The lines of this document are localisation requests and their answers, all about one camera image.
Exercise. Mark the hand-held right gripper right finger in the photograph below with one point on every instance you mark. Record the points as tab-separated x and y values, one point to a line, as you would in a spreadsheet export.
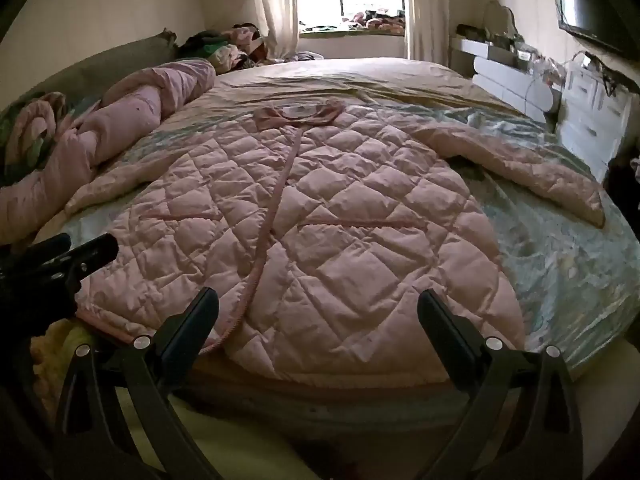
446	336

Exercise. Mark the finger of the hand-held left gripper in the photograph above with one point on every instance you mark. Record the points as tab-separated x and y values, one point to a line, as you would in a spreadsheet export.
40	249
92	252

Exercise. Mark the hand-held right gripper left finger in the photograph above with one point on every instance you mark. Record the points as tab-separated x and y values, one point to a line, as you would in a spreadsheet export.
187	332

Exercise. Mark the pink quilted coat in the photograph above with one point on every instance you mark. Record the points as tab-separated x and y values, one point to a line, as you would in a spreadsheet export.
325	235

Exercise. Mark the pile of mixed clothes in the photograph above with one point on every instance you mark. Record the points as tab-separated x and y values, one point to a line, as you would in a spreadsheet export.
220	45

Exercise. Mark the dark clothes beside bed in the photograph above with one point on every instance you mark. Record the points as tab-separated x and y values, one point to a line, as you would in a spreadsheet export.
305	56

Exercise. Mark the clothes heap on windowsill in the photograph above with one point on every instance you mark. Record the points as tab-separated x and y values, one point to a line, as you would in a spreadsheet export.
375	21

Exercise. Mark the yellow green plush toy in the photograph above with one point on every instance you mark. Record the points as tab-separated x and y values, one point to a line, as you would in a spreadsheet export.
50	360

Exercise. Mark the green cartoon printed blanket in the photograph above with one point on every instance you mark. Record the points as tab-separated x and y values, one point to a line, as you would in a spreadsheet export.
550	270

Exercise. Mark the rolled pink duvet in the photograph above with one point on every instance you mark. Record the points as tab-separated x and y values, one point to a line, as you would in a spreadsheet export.
125	110

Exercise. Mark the green padded headboard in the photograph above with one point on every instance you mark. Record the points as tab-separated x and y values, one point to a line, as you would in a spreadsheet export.
100	60

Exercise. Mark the white vanity desk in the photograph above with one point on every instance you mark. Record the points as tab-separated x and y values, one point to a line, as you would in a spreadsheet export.
505	85

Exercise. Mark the white drawer dresser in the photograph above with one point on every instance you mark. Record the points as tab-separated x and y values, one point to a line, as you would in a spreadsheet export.
595	120

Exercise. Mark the bed with yellow sheet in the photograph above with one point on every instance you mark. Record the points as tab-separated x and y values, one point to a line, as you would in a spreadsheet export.
350	72

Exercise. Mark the clutter on vanity desk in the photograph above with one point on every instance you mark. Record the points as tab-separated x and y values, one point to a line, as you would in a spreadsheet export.
530	57

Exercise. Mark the white lace curtain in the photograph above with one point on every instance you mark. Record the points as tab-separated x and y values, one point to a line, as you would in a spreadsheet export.
275	5
425	10

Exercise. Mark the cloud shaped mirror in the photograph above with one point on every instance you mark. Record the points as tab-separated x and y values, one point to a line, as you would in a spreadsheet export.
500	17

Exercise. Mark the black wall television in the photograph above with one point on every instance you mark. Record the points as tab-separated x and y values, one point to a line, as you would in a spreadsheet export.
590	12

